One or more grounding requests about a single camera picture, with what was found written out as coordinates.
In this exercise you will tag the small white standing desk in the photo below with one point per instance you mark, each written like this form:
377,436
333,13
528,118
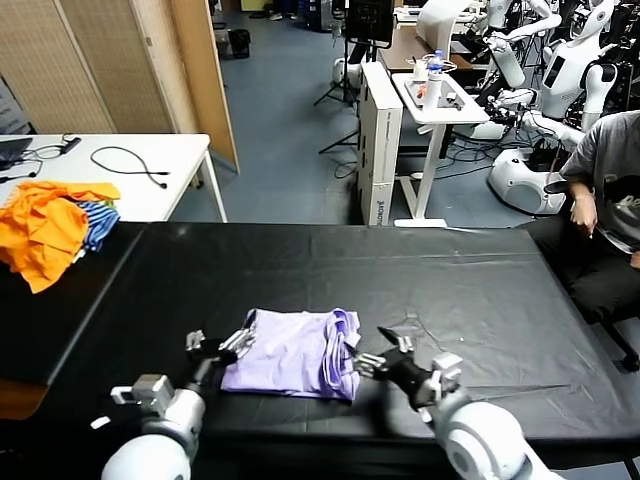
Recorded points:
450,117

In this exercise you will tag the white tumbler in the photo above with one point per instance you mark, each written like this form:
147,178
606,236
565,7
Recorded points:
431,96

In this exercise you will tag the tall white cardboard box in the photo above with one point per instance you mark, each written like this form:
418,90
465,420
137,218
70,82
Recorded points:
380,150

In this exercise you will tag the black tray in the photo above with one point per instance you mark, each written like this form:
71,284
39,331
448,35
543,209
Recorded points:
442,89

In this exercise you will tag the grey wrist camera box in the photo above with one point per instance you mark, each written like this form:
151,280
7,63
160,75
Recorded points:
147,390
445,372

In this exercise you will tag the orange garment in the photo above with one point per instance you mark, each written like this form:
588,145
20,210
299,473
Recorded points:
45,230

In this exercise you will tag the white cup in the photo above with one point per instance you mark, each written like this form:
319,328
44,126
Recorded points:
420,69

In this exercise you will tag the blue capped water bottle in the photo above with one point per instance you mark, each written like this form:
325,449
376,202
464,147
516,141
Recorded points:
437,61

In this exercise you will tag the bare person hand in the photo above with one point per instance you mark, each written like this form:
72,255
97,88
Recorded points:
584,215

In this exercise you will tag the bare person forearm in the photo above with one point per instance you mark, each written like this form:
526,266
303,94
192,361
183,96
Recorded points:
584,192

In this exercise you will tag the lavender t-shirt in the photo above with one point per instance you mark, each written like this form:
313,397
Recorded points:
290,355

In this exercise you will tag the white humanoid robot raised arm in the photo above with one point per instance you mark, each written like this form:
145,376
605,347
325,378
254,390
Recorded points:
510,62

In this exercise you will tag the brown desk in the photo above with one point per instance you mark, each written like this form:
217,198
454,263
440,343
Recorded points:
400,50

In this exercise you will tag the white rounded robot base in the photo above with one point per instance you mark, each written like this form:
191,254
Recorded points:
517,180

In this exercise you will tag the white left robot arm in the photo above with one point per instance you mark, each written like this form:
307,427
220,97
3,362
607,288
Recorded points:
155,440

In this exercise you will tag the seated person grey shirt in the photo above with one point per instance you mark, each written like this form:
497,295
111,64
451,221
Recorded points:
610,165

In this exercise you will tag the black monitor on stand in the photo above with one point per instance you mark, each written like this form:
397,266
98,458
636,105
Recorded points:
370,20

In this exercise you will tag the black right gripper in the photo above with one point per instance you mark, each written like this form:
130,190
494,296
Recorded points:
410,377

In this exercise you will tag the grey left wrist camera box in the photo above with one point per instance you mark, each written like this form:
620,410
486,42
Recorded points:
147,390

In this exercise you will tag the black tripod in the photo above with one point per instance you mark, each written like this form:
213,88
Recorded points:
345,75

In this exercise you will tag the white humanoid robot black panel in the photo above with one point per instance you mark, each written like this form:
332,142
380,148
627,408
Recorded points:
562,75

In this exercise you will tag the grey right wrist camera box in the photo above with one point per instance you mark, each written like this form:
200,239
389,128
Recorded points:
445,372

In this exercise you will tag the dark laptop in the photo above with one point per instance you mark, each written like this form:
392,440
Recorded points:
12,149

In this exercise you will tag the wooden folding screen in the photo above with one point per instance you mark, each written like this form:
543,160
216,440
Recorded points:
100,60

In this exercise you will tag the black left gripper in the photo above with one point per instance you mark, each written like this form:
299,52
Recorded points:
210,357

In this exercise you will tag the black waste bin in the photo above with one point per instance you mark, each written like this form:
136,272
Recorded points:
239,42

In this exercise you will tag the black table cover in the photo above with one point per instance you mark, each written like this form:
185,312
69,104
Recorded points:
450,280

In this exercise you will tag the small white dome base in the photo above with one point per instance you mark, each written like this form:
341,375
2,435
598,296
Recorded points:
345,72

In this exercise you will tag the white reclined robot arm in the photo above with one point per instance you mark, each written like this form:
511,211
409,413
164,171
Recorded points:
555,127

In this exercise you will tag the white curved machine cover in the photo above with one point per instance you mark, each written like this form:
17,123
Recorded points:
435,20

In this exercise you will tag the blue striped garment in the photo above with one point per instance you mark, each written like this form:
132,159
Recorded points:
100,220

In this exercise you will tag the white table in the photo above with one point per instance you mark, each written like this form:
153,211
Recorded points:
150,155

